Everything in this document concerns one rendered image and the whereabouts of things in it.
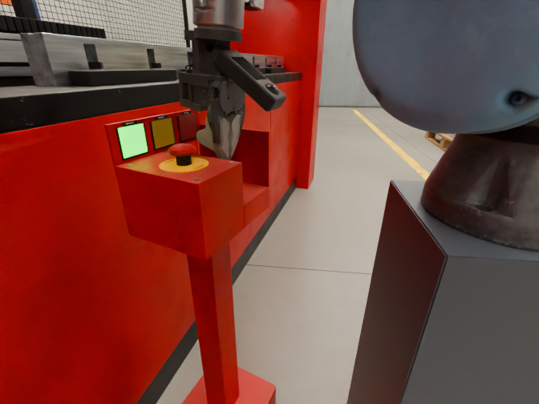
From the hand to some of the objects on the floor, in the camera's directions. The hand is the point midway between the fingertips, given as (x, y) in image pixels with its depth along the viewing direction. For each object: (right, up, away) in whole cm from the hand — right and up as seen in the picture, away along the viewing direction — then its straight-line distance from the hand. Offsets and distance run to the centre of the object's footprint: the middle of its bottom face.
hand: (227, 159), depth 52 cm
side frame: (+3, +14, +208) cm, 208 cm away
